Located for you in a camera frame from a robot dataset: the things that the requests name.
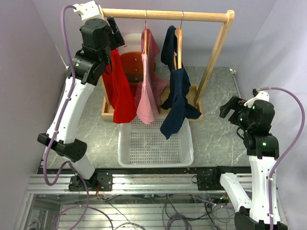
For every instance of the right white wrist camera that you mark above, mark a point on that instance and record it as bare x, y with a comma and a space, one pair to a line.
257, 95

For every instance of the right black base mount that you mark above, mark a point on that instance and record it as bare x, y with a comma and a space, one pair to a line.
208, 178

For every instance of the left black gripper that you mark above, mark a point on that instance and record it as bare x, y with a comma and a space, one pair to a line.
118, 38

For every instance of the pink t shirt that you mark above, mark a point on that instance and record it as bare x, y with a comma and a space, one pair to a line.
148, 98

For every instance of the white plastic basket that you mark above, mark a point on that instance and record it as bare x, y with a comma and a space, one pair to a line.
144, 146

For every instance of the wooden clothes rack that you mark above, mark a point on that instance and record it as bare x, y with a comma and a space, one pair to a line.
226, 19

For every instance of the brown wooden hanger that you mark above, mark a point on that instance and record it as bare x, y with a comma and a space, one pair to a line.
178, 56

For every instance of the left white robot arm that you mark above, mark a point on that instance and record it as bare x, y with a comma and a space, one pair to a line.
100, 38

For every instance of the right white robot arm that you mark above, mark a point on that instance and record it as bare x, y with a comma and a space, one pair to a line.
254, 117

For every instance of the navy blue t shirt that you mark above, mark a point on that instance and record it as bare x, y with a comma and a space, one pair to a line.
176, 103

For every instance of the white orange round appliance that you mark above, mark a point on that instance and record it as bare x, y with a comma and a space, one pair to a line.
131, 58

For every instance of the red t shirt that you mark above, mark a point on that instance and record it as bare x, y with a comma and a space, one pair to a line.
118, 91

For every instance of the aluminium rail frame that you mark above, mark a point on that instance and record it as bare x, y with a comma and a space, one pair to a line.
125, 181

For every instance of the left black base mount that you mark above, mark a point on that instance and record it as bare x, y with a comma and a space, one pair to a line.
100, 180

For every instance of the yellow wooden hanger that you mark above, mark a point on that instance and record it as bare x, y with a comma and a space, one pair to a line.
145, 33

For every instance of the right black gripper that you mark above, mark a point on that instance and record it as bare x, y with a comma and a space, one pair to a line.
236, 103

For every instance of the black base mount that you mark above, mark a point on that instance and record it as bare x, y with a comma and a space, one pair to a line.
100, 180
208, 178

